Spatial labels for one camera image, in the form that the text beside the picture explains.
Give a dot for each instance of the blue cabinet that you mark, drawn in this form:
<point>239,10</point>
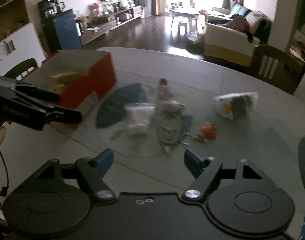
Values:
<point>61,32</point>

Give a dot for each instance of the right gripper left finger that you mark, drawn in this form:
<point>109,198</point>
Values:
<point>102,162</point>

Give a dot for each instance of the wooden dining chair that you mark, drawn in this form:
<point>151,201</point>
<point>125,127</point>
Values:
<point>276,68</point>

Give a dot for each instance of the small white stool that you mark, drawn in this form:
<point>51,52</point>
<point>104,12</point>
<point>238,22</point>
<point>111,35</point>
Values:
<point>183,28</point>

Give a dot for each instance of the beige sponge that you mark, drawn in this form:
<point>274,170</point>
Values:
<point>64,78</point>

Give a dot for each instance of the grey white pouch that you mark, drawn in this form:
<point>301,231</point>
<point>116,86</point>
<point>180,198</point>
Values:
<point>173,107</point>

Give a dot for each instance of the red white cardboard box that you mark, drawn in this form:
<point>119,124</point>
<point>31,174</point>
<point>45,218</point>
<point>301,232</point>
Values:
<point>98,77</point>

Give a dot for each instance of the cream yellow sofa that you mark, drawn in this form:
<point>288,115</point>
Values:
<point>223,41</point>

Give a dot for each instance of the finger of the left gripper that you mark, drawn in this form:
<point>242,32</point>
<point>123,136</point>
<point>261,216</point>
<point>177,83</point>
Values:
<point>37,93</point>
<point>62,115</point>

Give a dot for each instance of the cotton swab bag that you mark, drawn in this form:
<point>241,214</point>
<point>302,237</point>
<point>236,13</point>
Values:
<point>138,116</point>

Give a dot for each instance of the coffee table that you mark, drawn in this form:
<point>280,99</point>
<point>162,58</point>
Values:
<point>186,12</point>

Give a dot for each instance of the orange toy keychain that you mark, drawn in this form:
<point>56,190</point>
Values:
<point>207,132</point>

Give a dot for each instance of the small red white packet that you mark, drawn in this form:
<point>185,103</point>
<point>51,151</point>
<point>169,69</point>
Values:
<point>164,91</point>

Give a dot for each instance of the wooden TV cabinet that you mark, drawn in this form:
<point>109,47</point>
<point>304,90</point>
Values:
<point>104,24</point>

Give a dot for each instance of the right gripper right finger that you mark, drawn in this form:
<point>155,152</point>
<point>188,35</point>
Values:
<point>195,164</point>

